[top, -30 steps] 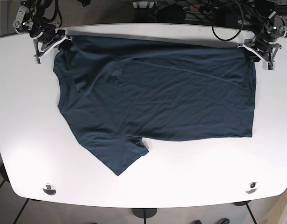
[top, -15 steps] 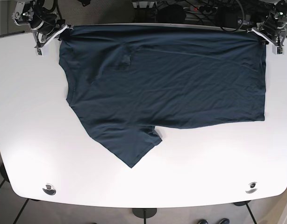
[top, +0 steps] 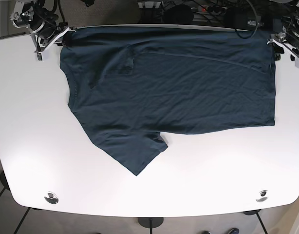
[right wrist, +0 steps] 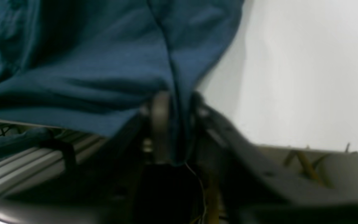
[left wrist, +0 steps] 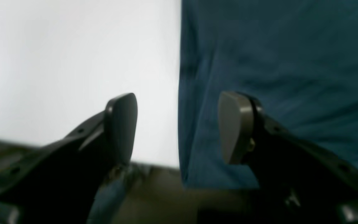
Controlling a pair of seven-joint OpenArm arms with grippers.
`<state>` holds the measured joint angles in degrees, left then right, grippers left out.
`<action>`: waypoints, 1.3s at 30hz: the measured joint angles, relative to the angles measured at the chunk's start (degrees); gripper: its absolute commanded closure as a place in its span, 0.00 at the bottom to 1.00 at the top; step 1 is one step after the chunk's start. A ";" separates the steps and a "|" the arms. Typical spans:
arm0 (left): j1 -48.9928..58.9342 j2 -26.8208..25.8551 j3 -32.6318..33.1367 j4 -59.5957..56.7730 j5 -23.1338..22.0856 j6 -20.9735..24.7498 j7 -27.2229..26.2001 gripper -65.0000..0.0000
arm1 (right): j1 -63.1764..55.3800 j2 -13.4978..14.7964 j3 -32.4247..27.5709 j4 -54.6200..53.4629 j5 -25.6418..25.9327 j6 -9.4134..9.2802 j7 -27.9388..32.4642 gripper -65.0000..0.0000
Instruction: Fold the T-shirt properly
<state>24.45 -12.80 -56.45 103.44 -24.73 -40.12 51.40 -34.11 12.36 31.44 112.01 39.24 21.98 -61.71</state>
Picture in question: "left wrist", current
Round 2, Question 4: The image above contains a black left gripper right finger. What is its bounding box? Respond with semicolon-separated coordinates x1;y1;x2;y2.
218;91;358;224

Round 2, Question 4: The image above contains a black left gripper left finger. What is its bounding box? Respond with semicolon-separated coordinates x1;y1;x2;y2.
0;93;138;224

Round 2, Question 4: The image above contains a dark teal T-shirt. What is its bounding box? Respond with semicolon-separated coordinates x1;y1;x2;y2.
178;0;358;189

